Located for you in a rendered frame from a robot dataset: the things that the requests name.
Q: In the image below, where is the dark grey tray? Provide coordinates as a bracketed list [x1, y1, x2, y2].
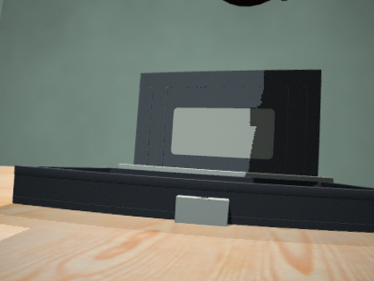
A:
[13, 166, 374, 233]

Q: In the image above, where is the brown bottle with blue label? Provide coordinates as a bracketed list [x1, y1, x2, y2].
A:
[223, 0, 270, 7]

